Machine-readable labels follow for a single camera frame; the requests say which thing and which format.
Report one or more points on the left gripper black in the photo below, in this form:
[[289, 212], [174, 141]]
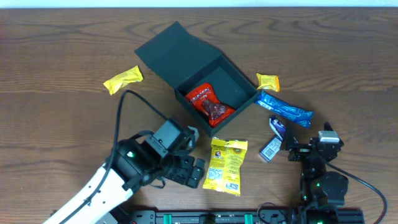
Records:
[[185, 169]]

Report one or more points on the large yellow Hacks candy bag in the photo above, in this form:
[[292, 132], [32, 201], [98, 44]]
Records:
[[227, 157]]

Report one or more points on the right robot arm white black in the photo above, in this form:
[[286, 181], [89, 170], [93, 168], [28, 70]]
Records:
[[322, 192]]

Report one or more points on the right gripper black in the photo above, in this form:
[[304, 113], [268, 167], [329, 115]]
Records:
[[301, 150]]

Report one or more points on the blue cookie wrapper bar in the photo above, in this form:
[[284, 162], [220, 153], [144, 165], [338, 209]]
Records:
[[298, 115]]

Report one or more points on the small yellow orange snack packet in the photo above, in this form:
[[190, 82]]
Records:
[[268, 82]]

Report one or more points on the yellow snack bar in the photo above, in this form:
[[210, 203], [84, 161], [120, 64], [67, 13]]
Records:
[[121, 80]]

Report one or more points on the small blue card box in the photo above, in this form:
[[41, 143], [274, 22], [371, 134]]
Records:
[[271, 149]]

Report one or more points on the purple chocolate bar wrapper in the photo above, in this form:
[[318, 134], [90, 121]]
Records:
[[277, 126]]

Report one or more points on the black open gift box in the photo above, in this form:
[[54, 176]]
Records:
[[186, 62]]

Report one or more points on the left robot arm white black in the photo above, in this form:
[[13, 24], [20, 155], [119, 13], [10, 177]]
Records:
[[134, 163]]

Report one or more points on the red snack packet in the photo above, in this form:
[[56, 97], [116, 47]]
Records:
[[204, 100]]

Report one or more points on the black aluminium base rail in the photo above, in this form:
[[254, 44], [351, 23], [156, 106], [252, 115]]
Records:
[[266, 215]]

